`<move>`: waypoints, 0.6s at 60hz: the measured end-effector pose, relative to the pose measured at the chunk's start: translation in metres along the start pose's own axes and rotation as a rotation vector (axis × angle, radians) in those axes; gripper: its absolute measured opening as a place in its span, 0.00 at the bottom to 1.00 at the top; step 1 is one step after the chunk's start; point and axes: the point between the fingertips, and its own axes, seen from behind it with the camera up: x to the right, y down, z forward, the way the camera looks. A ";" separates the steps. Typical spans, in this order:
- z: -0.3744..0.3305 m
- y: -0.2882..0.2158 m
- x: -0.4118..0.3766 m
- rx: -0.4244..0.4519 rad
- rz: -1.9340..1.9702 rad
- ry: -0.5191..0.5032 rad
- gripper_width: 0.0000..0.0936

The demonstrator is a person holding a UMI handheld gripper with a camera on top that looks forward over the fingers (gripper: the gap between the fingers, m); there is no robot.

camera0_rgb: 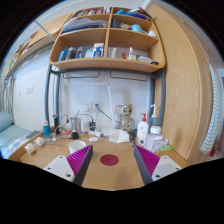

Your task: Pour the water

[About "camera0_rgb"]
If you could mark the blue white can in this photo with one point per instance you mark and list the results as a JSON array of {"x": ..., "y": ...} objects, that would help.
[{"x": 46, "y": 128}]

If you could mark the green small object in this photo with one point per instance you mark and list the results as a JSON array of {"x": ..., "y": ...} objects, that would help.
[{"x": 166, "y": 147}]

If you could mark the striped hanging towel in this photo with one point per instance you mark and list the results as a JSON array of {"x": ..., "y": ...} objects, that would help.
[{"x": 215, "y": 126}]

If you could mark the clear spray bottle blue liquid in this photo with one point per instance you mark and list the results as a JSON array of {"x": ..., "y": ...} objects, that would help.
[{"x": 153, "y": 121}]

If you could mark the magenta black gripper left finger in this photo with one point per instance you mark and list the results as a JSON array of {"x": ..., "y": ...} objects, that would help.
[{"x": 73, "y": 167}]

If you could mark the white pump bottle red top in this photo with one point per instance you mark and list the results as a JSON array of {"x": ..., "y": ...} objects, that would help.
[{"x": 142, "y": 130}]

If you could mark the clear plastic bottle white cap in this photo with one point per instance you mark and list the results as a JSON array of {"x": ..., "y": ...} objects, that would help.
[{"x": 154, "y": 139}]

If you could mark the white tissue pack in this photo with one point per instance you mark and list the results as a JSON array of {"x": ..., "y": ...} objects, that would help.
[{"x": 119, "y": 136}]

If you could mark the wooden wardrobe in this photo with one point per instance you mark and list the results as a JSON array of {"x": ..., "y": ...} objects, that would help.
[{"x": 189, "y": 93}]

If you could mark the Groot figurine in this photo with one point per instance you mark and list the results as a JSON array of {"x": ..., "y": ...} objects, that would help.
[{"x": 127, "y": 122}]

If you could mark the white power strip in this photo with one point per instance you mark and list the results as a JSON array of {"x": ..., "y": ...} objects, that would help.
[{"x": 95, "y": 133}]

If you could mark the light blue bed mattress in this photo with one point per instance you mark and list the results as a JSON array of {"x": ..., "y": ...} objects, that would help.
[{"x": 12, "y": 136}]

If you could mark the dark red round coaster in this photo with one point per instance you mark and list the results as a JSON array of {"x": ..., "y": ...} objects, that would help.
[{"x": 109, "y": 160}]

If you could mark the wooden wall shelf unit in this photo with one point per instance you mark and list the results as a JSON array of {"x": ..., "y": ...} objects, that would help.
[{"x": 122, "y": 31}]

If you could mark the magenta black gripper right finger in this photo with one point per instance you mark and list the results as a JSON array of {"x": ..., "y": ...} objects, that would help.
[{"x": 152, "y": 167}]

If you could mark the white tape roll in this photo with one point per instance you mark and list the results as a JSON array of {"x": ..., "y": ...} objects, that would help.
[{"x": 30, "y": 148}]

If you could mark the white ceramic cup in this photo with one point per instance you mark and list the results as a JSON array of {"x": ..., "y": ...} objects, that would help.
[{"x": 76, "y": 145}]

